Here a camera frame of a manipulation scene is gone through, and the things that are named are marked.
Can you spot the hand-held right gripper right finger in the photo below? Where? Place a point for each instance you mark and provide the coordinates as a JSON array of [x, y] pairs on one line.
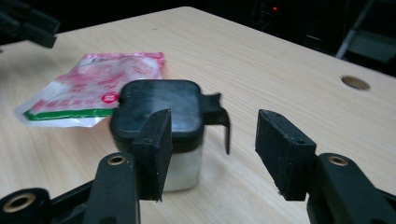
[[286, 155]]

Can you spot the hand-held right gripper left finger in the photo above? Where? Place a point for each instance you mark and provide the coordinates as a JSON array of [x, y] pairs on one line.
[[149, 161]]

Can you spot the clear jar with black lid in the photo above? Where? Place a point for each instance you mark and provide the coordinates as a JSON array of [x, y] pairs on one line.
[[158, 99]]

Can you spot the pink and white plastic bag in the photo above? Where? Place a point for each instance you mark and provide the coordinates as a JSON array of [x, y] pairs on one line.
[[90, 84]]

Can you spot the white desk leg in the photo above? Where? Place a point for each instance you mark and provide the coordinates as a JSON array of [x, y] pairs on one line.
[[351, 34]]

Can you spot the dark equipment cabinet with red light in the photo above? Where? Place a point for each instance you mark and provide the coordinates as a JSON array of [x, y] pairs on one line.
[[267, 12]]

